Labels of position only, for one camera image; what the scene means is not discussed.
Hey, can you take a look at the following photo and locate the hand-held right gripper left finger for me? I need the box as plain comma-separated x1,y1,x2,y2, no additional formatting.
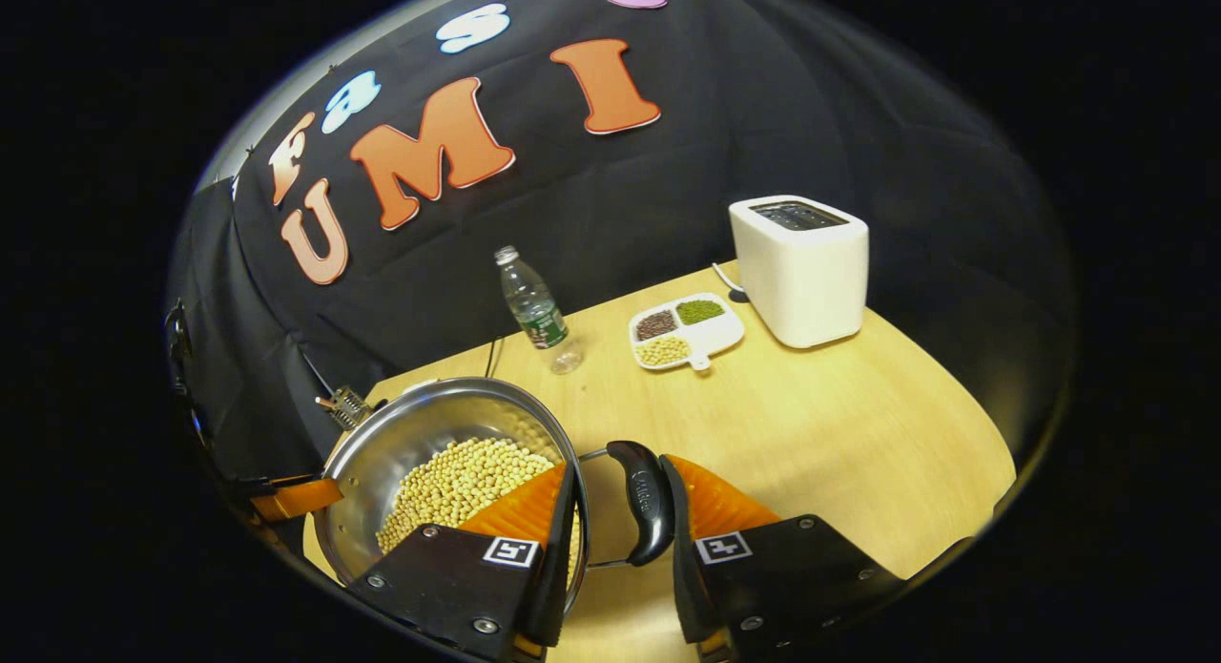
345,460,581,660

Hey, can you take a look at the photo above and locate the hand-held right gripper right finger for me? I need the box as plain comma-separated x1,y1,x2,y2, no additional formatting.
658,453,907,660

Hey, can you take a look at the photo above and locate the steel pot with black handles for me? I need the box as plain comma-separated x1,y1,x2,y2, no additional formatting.
313,377,676,616

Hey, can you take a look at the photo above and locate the pile of yellow soybeans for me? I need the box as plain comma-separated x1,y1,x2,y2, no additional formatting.
375,438,581,588

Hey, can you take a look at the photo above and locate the small clear holder with sticks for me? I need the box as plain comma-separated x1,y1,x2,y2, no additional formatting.
316,386,375,431

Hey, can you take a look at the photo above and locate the clear plastic water bottle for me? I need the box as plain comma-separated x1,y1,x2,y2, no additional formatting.
494,245,585,375

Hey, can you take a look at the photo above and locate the white divided dish of beans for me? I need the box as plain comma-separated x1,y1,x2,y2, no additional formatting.
629,293,746,372

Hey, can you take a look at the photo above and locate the white toaster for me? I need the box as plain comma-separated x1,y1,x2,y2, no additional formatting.
729,196,870,349

